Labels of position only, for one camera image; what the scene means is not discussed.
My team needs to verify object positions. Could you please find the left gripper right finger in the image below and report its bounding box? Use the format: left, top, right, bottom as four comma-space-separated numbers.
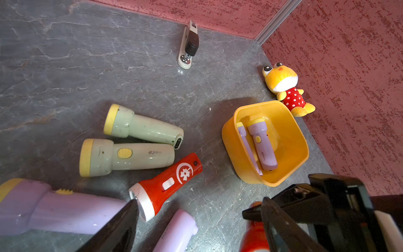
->
261, 197, 326, 252

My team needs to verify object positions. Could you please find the green flashlight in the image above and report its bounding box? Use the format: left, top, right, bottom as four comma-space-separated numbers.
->
79, 139, 175, 177
103, 104, 184, 150

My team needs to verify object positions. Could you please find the green flashlight front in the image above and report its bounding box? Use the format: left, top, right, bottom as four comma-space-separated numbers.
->
79, 139, 175, 177

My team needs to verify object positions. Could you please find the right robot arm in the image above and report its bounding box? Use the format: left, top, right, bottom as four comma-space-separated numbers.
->
239, 173, 403, 252

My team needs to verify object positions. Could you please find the purple flashlight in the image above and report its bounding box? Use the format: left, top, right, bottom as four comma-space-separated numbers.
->
236, 122, 263, 176
247, 118, 278, 171
1, 178, 126, 236
153, 209, 198, 252

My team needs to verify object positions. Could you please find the grey black stapler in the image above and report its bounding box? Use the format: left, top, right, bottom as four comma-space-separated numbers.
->
177, 21, 199, 69

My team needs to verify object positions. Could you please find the red white flashlight logo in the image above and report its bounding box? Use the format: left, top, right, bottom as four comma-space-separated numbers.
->
129, 153, 203, 222

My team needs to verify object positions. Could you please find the yellow plush toy red dress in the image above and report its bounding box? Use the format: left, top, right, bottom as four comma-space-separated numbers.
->
262, 63, 316, 117

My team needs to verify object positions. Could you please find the all red flashlight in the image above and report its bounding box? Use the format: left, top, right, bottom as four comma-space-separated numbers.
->
239, 220, 270, 252

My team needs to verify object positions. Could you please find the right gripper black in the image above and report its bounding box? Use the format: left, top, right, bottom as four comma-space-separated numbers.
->
242, 173, 387, 252

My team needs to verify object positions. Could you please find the green flashlight rear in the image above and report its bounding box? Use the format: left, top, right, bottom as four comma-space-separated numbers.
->
103, 104, 184, 150

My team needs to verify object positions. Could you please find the yellow plastic storage box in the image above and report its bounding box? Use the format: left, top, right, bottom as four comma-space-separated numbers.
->
221, 101, 309, 187

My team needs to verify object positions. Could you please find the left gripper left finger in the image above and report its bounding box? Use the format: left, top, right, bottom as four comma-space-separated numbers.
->
78, 200, 139, 252

